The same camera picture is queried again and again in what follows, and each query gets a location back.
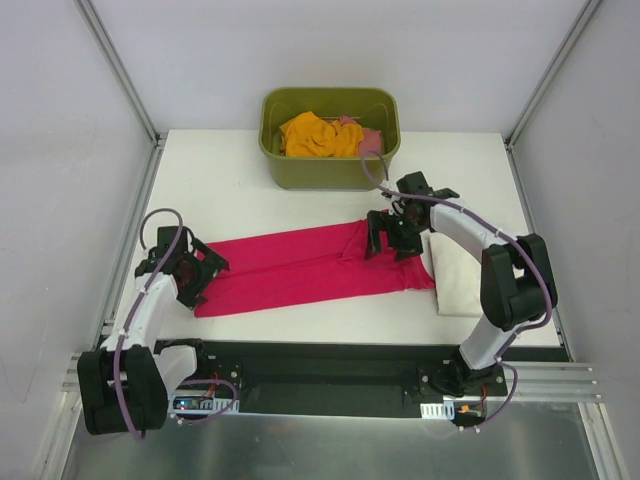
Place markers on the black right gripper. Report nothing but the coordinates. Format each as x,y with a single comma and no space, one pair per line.
388,235

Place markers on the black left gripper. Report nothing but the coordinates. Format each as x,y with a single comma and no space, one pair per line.
201,276

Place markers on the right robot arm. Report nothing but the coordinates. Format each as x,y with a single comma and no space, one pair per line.
517,289

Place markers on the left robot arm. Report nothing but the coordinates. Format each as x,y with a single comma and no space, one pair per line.
126,382

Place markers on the folded white t-shirt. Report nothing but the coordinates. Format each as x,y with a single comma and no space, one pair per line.
457,278

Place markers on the salmon pink t-shirt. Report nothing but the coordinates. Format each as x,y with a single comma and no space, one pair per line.
368,141

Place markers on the green plastic bin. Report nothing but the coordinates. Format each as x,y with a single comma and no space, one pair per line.
372,108

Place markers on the yellow t-shirt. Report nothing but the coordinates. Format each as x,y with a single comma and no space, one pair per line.
309,136

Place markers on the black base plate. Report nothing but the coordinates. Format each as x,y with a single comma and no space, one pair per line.
338,380

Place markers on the left aluminium frame post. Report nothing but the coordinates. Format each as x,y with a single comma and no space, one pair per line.
99,32

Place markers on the aluminium frame post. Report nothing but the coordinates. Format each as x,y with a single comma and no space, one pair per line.
99,32
575,32

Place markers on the aluminium frame rail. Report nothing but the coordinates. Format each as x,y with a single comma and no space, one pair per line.
533,374

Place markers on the right aluminium frame post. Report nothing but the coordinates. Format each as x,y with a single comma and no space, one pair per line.
575,32

